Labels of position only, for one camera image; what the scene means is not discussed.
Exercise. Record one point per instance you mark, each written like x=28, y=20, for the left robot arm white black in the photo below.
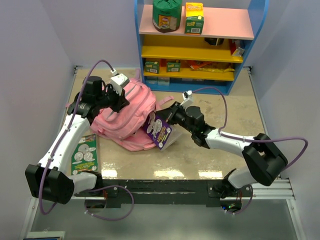
x=48, y=180

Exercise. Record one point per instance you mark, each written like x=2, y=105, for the orange snack packet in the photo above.
x=197, y=64

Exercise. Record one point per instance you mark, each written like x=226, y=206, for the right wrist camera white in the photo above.
x=188, y=99

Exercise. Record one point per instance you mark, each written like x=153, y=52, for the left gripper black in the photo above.
x=121, y=101

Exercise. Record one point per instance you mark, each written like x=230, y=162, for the green box left lower shelf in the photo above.
x=152, y=66

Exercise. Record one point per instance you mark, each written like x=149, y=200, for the green coin book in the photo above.
x=85, y=156

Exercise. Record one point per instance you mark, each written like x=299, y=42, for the teal tissue pack stack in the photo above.
x=161, y=81

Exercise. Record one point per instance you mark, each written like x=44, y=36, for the yellow green box top shelf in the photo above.
x=194, y=18

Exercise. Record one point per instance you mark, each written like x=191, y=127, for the blue kids shelf unit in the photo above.
x=228, y=23

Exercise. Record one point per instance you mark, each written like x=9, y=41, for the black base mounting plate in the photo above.
x=162, y=192

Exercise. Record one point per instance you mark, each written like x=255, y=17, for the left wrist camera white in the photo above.
x=118, y=82

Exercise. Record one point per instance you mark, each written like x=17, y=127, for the green cylindrical package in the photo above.
x=166, y=15

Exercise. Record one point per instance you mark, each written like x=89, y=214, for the purple coin book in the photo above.
x=160, y=132

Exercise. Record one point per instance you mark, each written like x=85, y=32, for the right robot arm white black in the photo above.
x=264, y=160

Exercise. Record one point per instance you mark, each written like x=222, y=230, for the green box right lower shelf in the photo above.
x=173, y=65

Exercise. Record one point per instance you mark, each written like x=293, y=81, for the red white box on shelf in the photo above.
x=237, y=47

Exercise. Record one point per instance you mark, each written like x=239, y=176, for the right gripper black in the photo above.
x=169, y=114

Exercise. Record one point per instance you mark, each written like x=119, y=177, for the yellow snack packet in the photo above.
x=216, y=70

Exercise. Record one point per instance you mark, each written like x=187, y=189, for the pink student backpack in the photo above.
x=125, y=127

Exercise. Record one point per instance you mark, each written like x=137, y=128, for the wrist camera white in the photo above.
x=118, y=82
x=188, y=99

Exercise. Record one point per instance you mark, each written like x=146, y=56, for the black object middle shelf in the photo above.
x=214, y=41

